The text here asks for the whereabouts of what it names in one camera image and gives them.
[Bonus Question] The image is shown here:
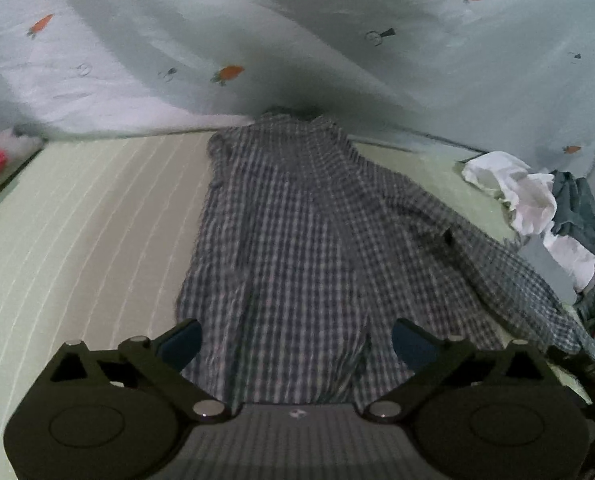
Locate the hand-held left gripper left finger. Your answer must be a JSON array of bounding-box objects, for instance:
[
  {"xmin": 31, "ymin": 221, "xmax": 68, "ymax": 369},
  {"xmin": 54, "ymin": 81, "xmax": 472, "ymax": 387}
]
[{"xmin": 47, "ymin": 317, "xmax": 233, "ymax": 422}]

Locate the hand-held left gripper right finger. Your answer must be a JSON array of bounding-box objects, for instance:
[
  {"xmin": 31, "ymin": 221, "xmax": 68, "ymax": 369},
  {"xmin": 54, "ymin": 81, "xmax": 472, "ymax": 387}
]
[{"xmin": 360, "ymin": 317, "xmax": 562, "ymax": 422}]

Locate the blue plaid shirt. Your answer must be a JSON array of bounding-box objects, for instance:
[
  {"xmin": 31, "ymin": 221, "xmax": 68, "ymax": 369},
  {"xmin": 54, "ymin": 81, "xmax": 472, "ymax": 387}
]
[{"xmin": 174, "ymin": 107, "xmax": 595, "ymax": 412}]

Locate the grey folded garment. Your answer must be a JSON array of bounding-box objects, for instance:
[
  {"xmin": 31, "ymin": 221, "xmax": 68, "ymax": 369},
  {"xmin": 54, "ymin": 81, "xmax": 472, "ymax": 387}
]
[{"xmin": 519, "ymin": 234, "xmax": 579, "ymax": 306}]

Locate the white garment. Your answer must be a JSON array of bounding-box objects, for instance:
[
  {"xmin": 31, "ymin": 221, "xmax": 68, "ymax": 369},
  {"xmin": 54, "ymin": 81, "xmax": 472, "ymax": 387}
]
[{"xmin": 460, "ymin": 151, "xmax": 595, "ymax": 294}]

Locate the dark teal garment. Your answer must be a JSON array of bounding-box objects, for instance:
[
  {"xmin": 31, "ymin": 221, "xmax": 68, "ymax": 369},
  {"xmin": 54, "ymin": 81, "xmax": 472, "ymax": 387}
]
[{"xmin": 547, "ymin": 170, "xmax": 595, "ymax": 372}]

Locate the white fluffy cloth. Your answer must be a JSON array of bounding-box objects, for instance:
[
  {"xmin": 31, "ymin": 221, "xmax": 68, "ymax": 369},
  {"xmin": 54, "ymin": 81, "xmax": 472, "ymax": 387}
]
[{"xmin": 0, "ymin": 129, "xmax": 46, "ymax": 162}]

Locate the carrot print light blue sheet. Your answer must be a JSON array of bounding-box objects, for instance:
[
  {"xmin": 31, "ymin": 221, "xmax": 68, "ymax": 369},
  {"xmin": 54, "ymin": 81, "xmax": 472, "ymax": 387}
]
[{"xmin": 0, "ymin": 0, "xmax": 595, "ymax": 177}]

